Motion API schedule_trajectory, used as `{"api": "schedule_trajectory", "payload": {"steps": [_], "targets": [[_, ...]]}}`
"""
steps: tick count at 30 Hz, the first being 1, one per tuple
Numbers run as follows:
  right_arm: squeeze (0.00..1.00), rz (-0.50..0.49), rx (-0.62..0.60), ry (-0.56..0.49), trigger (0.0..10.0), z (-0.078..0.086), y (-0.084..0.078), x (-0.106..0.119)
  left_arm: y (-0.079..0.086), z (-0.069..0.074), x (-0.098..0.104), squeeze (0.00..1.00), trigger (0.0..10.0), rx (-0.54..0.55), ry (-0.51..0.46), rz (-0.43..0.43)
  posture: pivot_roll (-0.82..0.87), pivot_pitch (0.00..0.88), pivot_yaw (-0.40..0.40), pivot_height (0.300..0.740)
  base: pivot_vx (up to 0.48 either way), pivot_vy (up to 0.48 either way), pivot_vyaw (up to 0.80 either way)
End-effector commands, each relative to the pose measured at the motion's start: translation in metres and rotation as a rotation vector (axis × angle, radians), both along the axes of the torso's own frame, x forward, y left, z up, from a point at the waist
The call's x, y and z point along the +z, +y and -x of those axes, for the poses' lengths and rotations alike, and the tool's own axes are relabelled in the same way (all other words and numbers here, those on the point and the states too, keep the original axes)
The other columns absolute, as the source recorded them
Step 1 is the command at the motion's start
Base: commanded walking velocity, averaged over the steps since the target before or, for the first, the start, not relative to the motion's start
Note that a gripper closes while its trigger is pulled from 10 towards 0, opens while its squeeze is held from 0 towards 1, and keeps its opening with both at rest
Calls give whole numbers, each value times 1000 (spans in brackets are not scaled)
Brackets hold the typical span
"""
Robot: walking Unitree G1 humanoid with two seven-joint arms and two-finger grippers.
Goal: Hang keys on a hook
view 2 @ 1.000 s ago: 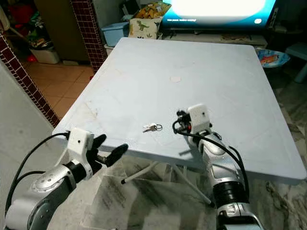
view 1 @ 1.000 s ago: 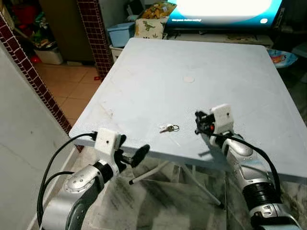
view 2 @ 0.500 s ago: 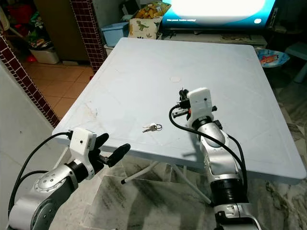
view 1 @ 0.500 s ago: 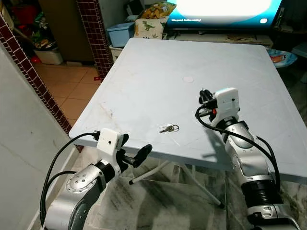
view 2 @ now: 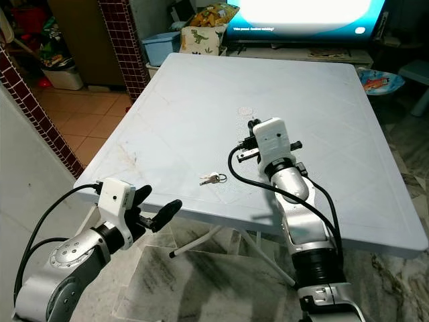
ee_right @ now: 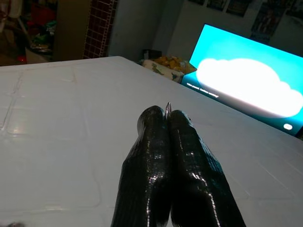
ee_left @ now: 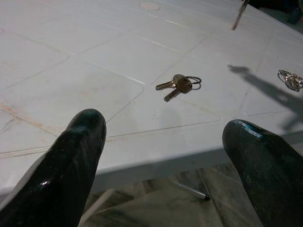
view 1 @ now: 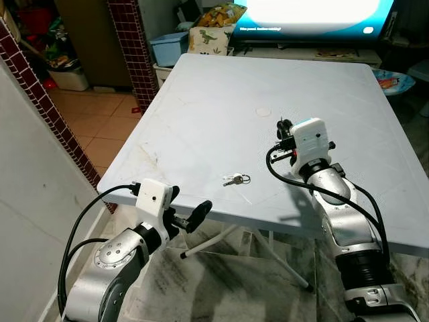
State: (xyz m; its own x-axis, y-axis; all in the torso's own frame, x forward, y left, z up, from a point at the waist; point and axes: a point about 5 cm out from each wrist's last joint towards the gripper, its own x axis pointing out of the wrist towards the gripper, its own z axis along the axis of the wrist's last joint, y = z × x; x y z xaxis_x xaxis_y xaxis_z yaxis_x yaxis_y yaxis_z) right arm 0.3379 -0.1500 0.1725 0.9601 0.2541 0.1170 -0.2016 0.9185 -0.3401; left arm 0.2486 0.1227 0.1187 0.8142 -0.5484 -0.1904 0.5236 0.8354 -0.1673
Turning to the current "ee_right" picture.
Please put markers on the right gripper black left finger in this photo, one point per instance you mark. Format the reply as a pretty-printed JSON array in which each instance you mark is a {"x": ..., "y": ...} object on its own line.
[{"x": 146, "y": 165}]

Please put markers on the large portrait wall poster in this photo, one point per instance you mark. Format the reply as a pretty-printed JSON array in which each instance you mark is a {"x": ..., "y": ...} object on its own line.
[{"x": 266, "y": 21}]

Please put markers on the small dark wall poster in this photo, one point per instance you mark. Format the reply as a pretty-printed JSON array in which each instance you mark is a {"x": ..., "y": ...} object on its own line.
[
  {"x": 236, "y": 7},
  {"x": 216, "y": 4}
]

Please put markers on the small black box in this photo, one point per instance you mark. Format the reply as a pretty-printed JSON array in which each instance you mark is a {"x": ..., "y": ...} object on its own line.
[{"x": 151, "y": 53}]

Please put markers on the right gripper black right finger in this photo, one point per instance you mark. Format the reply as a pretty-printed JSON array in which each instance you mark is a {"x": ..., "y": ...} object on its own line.
[{"x": 198, "y": 184}]

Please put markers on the flat screen television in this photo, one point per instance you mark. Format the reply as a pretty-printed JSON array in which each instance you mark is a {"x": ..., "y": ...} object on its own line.
[{"x": 236, "y": 78}]

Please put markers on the brown wooden board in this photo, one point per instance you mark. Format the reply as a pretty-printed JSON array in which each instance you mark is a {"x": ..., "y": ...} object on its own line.
[{"x": 71, "y": 28}]

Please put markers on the red plastic item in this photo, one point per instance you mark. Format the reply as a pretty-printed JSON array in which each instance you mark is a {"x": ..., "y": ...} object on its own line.
[{"x": 40, "y": 14}]

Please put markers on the dinosaur print cloth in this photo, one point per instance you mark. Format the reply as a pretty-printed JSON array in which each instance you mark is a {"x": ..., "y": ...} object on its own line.
[{"x": 165, "y": 68}]

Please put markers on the red brick pattern panel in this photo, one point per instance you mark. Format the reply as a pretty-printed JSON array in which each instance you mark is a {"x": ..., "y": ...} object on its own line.
[{"x": 99, "y": 28}]

